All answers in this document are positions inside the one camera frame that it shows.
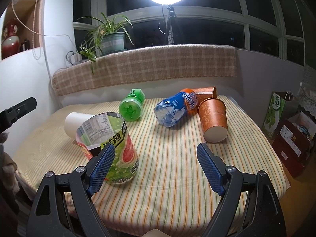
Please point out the wooden shelf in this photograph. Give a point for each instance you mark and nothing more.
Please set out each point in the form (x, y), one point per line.
(29, 14)

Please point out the blue cut bottle cup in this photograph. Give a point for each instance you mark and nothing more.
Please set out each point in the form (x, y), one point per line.
(170, 111)

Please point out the white lace cloth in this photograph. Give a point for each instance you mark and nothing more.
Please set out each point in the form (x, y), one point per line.
(307, 97)

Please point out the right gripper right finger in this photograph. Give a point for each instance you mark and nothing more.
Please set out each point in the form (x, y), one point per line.
(262, 215)

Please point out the orange paper cup front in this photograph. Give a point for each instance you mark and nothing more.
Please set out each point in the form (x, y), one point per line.
(212, 114)

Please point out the orange paper cup back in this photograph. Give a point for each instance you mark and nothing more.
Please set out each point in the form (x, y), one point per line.
(203, 93)

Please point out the red cardboard box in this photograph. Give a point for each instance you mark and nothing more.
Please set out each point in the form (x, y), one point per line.
(295, 143)

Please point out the cut grapefruit label bottle cup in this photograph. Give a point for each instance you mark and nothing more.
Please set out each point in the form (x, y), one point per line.
(109, 127)

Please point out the green cut bottle cup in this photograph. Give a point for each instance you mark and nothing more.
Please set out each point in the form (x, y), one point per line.
(131, 107)

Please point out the green white shopping bag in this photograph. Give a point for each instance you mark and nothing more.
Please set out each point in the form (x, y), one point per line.
(282, 106)

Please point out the white plastic cup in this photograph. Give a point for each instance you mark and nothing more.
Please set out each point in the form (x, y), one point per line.
(73, 121)

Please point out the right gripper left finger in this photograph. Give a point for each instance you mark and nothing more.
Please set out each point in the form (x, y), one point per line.
(63, 205)

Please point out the red white ceramic vase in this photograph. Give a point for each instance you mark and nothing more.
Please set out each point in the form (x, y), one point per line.
(10, 43)

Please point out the striped yellow table cloth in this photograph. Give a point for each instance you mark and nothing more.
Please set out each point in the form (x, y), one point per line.
(169, 191)

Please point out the plaid beige towel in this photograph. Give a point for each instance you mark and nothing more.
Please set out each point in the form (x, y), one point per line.
(147, 64)

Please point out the orange paper cup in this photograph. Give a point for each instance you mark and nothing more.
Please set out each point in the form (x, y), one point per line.
(203, 93)
(212, 114)

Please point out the potted spider plant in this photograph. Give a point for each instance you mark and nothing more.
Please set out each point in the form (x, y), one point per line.
(106, 38)

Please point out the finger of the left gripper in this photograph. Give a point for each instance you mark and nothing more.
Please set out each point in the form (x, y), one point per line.
(11, 115)

